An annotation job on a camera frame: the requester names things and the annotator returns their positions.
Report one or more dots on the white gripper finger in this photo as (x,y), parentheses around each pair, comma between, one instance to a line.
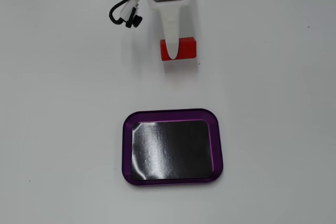
(172,24)

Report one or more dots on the red cube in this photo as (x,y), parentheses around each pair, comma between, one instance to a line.
(187,48)

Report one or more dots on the purple metal tray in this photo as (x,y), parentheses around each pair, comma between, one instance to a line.
(126,142)

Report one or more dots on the black tray mat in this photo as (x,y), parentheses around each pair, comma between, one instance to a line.
(183,150)

